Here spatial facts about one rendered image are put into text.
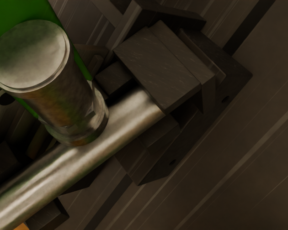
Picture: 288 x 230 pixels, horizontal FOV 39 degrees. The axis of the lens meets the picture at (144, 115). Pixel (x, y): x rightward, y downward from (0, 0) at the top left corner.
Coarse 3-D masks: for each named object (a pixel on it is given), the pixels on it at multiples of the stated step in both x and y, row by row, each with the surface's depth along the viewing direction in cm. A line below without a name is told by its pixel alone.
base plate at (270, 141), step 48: (48, 0) 40; (192, 0) 33; (240, 0) 31; (240, 48) 32; (240, 96) 33; (240, 144) 34; (96, 192) 43; (144, 192) 40; (192, 192) 38; (240, 192) 35
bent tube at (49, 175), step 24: (144, 96) 27; (120, 120) 27; (144, 120) 27; (96, 144) 27; (120, 144) 27; (24, 168) 27; (48, 168) 26; (72, 168) 27; (0, 192) 26; (24, 192) 26; (48, 192) 26; (0, 216) 26; (24, 216) 27
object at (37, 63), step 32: (32, 32) 18; (64, 32) 18; (0, 64) 18; (32, 64) 17; (64, 64) 17; (32, 96) 18; (64, 96) 19; (96, 96) 24; (64, 128) 22; (96, 128) 23
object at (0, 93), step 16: (80, 48) 27; (96, 48) 28; (96, 64) 28; (0, 96) 24; (0, 112) 25; (16, 112) 27; (0, 128) 28; (16, 128) 28; (32, 128) 30; (16, 144) 30; (32, 144) 30; (48, 144) 32
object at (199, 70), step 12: (156, 24) 28; (156, 36) 28; (168, 36) 28; (168, 48) 27; (180, 48) 27; (180, 60) 27; (192, 60) 27; (192, 72) 26; (204, 72) 26; (204, 84) 26; (192, 96) 30; (204, 96) 28; (204, 108) 29
